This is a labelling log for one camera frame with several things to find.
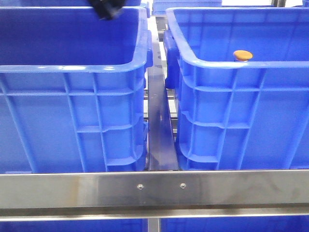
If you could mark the steel front rail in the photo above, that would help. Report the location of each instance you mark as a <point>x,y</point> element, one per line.
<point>89,196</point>

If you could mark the blue plastic source crate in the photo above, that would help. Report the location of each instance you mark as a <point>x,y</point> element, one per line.
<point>72,90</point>

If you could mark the rail screw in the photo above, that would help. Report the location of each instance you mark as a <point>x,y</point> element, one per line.
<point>140,186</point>
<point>182,185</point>

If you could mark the rail screw left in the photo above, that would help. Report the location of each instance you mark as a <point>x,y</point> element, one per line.
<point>140,186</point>

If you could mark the rail screw right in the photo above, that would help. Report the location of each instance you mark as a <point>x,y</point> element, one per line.
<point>182,185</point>

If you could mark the blue plastic target crate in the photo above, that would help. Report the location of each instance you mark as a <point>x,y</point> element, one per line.
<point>235,115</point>

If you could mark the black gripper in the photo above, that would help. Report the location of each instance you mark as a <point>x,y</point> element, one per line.
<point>107,9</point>

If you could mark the blue crate behind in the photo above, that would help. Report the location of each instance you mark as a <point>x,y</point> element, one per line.
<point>160,6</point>

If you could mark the yellow push button large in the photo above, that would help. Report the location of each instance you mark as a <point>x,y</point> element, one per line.
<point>242,55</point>

